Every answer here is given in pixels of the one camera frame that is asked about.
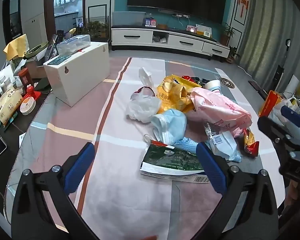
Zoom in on white tape roll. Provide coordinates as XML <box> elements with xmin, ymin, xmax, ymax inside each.
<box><xmin>20</xmin><ymin>97</ymin><xmax>35</xmax><ymax>115</ymax></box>

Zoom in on blue face mask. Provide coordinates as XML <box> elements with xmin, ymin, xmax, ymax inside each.
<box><xmin>150</xmin><ymin>109</ymin><xmax>187</xmax><ymax>145</ymax></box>

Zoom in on white striped paper cup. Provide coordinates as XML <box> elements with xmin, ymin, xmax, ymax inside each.
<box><xmin>205</xmin><ymin>79</ymin><xmax>222</xmax><ymax>93</ymax></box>

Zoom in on red toy figure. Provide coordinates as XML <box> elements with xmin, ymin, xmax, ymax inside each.
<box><xmin>22</xmin><ymin>84</ymin><xmax>42</xmax><ymax>103</ymax></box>

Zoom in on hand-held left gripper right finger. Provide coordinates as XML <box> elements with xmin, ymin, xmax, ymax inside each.
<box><xmin>195</xmin><ymin>141</ymin><xmax>280</xmax><ymax>240</ymax></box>

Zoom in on cardboard box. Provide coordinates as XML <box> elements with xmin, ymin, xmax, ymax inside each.
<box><xmin>25</xmin><ymin>55</ymin><xmax>48</xmax><ymax>79</ymax></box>

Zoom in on clear packet with white label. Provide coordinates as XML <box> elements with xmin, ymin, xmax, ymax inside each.
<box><xmin>204</xmin><ymin>122</ymin><xmax>238</xmax><ymax>161</ymax></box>

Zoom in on orange paper bag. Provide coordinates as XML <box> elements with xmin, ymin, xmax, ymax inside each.
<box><xmin>259</xmin><ymin>90</ymin><xmax>285</xmax><ymax>118</ymax></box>

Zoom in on white yellow card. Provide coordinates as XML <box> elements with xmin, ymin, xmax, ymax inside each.
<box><xmin>195</xmin><ymin>24</ymin><xmax>213</xmax><ymax>38</ymax></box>

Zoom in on clear plastic container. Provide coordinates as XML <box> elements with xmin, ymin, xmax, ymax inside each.
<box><xmin>56</xmin><ymin>34</ymin><xmax>91</xmax><ymax>55</ymax></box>

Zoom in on pink grey striped tablecloth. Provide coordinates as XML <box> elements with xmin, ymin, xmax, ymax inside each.
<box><xmin>4</xmin><ymin>56</ymin><xmax>287</xmax><ymax>240</ymax></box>

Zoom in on small potted plant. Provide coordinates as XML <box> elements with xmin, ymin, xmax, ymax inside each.
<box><xmin>227</xmin><ymin>45</ymin><xmax>240</xmax><ymax>64</ymax></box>

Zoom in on large pink plastic bag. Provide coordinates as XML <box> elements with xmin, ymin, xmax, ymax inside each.
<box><xmin>190</xmin><ymin>87</ymin><xmax>252</xmax><ymax>138</ymax></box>

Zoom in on white plastic bag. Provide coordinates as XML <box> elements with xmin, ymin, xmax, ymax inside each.
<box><xmin>126</xmin><ymin>67</ymin><xmax>162</xmax><ymax>123</ymax></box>

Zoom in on red gold snack wrapper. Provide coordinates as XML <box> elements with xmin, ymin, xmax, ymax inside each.
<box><xmin>242</xmin><ymin>128</ymin><xmax>260</xmax><ymax>158</ymax></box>

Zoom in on black plastic bag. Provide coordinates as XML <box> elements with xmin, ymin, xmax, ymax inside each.
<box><xmin>190</xmin><ymin>76</ymin><xmax>210</xmax><ymax>88</ymax></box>

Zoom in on green snack packet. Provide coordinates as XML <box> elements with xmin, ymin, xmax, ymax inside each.
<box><xmin>140</xmin><ymin>140</ymin><xmax>210</xmax><ymax>183</ymax></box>

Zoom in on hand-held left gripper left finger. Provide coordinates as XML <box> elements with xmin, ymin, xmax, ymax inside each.
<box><xmin>11</xmin><ymin>142</ymin><xmax>100</xmax><ymax>240</ymax></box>

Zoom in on white storage box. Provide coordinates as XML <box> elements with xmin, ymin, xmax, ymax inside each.
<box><xmin>43</xmin><ymin>42</ymin><xmax>110</xmax><ymax>107</ymax></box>

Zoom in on dark red tea box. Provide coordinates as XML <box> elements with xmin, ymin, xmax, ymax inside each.
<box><xmin>17</xmin><ymin>67</ymin><xmax>34</xmax><ymax>90</ymax></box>

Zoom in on grey rectangular panel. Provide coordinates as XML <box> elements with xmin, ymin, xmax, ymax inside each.
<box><xmin>112</xmin><ymin>11</ymin><xmax>145</xmax><ymax>28</ymax></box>

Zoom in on white television cabinet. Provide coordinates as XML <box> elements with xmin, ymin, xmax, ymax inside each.
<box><xmin>111</xmin><ymin>25</ymin><xmax>231</xmax><ymax>62</ymax></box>

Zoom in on yellow snack bag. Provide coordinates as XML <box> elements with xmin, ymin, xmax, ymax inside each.
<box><xmin>156</xmin><ymin>74</ymin><xmax>198</xmax><ymax>114</ymax></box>

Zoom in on grey curtain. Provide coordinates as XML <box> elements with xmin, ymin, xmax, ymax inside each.
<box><xmin>237</xmin><ymin>0</ymin><xmax>300</xmax><ymax>80</ymax></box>

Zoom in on tall potted plant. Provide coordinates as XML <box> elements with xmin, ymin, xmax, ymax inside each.
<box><xmin>220</xmin><ymin>22</ymin><xmax>234</xmax><ymax>47</ymax></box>

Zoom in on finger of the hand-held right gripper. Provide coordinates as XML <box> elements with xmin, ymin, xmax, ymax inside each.
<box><xmin>257</xmin><ymin>116</ymin><xmax>295</xmax><ymax>153</ymax></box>
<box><xmin>281</xmin><ymin>106</ymin><xmax>300</xmax><ymax>142</ymax></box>

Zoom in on yellow cloth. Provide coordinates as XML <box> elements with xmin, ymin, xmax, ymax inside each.
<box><xmin>3</xmin><ymin>34</ymin><xmax>30</xmax><ymax>60</ymax></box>

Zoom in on white shopping bag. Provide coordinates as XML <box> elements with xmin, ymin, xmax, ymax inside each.
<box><xmin>269</xmin><ymin>97</ymin><xmax>298</xmax><ymax>127</ymax></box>

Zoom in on tissue pack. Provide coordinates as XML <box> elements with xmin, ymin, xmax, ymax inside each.
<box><xmin>0</xmin><ymin>88</ymin><xmax>23</xmax><ymax>127</ymax></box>

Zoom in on bushy potted plants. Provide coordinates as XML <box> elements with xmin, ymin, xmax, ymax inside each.
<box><xmin>85</xmin><ymin>21</ymin><xmax>108</xmax><ymax>40</ymax></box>

